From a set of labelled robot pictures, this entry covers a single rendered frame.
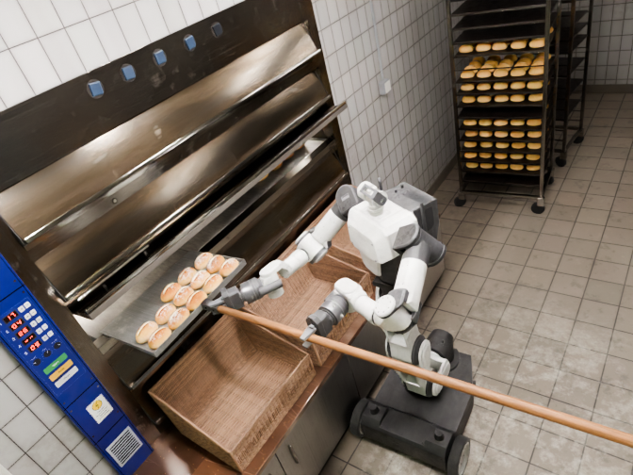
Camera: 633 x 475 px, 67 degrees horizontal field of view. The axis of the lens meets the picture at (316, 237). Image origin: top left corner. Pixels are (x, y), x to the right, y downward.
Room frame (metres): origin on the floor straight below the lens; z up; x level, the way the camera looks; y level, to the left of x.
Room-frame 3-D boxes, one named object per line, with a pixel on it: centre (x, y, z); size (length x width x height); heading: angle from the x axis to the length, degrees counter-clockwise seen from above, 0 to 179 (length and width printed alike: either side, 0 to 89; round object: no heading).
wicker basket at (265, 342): (1.52, 0.54, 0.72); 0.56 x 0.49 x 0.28; 135
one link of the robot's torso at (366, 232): (1.54, -0.30, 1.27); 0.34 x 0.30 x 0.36; 20
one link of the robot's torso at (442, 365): (1.61, -0.35, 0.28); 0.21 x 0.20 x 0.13; 138
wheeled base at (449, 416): (1.59, -0.33, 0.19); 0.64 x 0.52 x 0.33; 138
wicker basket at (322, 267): (1.95, 0.14, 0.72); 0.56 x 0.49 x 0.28; 137
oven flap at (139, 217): (2.13, 0.34, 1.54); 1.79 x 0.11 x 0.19; 137
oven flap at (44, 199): (2.13, 0.34, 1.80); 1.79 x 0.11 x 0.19; 137
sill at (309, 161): (2.14, 0.36, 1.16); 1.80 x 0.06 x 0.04; 137
